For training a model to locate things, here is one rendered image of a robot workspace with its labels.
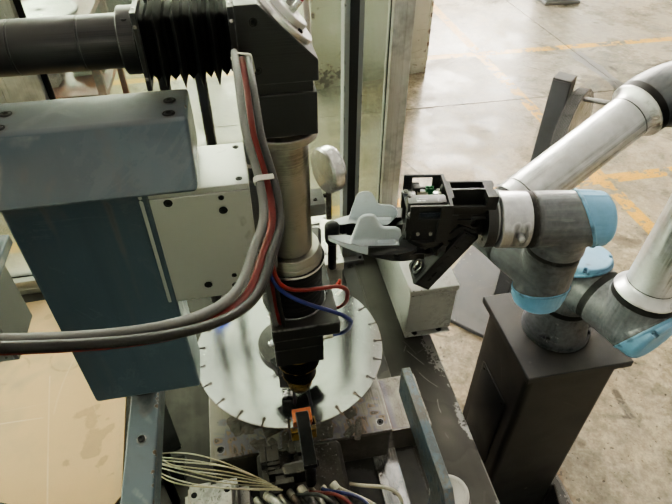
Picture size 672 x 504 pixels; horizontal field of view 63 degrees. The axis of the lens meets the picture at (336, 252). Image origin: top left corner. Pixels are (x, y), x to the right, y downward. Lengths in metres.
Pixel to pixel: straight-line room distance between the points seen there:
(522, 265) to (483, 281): 1.70
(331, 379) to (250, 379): 0.14
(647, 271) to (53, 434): 1.15
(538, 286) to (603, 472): 1.36
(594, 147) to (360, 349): 0.50
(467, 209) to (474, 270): 1.85
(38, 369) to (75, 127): 0.96
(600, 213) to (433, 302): 0.54
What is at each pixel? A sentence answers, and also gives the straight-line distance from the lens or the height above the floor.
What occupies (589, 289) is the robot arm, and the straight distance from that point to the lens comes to 1.20.
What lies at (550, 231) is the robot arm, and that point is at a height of 1.29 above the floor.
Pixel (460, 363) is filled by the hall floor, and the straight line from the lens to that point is 2.21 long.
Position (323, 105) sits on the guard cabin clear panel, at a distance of 1.24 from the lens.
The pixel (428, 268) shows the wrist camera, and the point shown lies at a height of 1.21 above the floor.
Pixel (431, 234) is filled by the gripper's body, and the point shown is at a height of 1.28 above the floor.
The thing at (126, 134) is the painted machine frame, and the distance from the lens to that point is 0.45.
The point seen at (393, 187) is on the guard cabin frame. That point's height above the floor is 0.95.
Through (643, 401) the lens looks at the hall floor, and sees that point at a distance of 2.34.
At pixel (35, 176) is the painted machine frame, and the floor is 1.50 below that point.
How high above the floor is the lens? 1.72
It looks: 42 degrees down
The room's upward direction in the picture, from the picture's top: straight up
